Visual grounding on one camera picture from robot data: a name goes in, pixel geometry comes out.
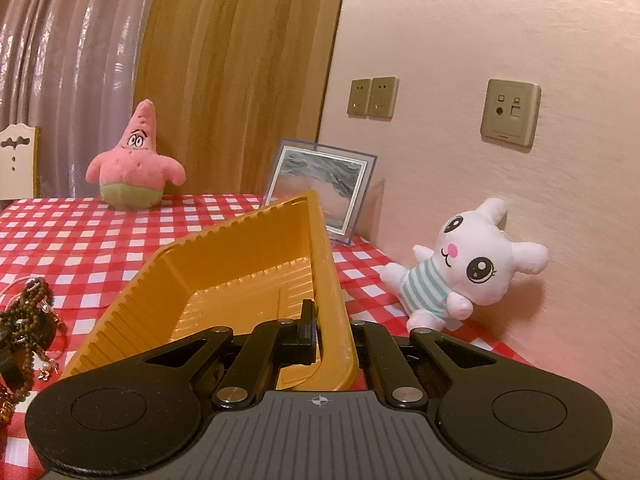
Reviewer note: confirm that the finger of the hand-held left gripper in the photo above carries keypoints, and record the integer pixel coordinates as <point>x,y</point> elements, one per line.
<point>9,366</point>

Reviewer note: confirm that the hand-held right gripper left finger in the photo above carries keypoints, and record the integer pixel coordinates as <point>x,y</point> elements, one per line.
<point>305,341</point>

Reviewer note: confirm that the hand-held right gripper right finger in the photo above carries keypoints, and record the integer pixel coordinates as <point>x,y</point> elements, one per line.
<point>371,347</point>

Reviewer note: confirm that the black bangle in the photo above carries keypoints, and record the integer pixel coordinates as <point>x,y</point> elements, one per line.
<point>44,329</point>

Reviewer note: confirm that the yellow plastic tray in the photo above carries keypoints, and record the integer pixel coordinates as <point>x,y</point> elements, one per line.
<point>240,240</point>

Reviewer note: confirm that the white bunny plush toy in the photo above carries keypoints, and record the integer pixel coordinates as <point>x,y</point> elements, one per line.
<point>477,255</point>

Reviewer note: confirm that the red checkered tablecloth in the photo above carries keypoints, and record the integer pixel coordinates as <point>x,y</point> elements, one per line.
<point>100,245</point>

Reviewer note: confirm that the framed sand art picture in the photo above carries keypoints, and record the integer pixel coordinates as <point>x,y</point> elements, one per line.
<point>320,185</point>

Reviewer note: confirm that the white wooden chair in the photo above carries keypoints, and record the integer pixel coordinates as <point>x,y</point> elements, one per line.
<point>15,165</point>

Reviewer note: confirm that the pink starfish plush toy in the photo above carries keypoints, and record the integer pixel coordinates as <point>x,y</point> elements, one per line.
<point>132,167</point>

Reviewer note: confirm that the sheer patterned curtain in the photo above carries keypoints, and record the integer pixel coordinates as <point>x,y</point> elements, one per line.
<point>70,60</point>

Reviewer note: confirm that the beige wall power socket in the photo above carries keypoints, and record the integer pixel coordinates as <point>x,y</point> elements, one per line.
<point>383,97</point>
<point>359,96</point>

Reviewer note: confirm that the beige network wall plate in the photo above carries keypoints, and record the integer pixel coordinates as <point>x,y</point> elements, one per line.
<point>510,112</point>

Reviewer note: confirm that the wooden wall panel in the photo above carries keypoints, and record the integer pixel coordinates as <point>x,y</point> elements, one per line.
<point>235,70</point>

